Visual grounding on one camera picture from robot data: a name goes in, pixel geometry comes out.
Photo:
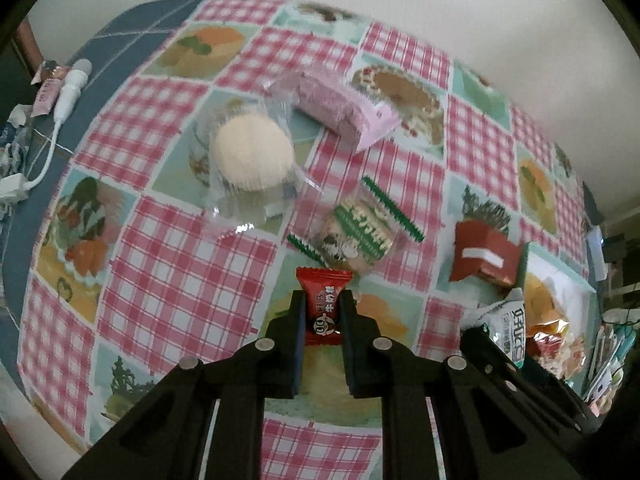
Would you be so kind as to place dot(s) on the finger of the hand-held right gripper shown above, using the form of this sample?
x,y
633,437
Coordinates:
x,y
495,365

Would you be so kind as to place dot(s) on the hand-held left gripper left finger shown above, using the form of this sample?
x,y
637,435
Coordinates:
x,y
299,350

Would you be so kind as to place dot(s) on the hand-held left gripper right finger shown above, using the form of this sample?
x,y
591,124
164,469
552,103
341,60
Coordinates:
x,y
350,350

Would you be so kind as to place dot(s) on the green and white snack packet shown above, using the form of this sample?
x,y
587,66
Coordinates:
x,y
510,330

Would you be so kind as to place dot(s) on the small red candy packet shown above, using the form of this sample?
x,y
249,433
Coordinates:
x,y
324,305

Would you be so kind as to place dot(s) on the green-rimmed tray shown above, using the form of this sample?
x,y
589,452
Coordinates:
x,y
565,285

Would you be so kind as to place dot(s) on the small brown carton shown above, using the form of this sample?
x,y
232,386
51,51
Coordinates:
x,y
480,255

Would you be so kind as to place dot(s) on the clear green-edged cookie packet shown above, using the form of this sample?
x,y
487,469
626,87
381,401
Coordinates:
x,y
355,235

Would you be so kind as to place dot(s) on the pile of colourful packets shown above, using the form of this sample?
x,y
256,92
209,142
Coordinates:
x,y
612,360

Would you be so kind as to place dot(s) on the checkered printed tablecloth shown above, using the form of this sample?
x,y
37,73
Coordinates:
x,y
165,260

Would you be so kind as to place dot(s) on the round white bun in wrapper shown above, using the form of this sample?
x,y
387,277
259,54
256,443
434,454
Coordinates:
x,y
250,155

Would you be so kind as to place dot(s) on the pink wrapped cake bar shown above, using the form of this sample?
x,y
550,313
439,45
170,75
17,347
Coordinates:
x,y
330,102

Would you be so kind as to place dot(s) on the blue and white patterned cloth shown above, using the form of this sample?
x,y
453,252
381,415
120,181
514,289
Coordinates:
x,y
10,135

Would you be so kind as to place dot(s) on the small pink sachet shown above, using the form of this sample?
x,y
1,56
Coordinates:
x,y
47,87

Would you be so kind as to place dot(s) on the blue lined table cover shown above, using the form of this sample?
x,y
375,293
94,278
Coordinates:
x,y
125,30

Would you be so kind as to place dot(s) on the brown wooden post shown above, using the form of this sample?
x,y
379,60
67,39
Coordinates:
x,y
30,45

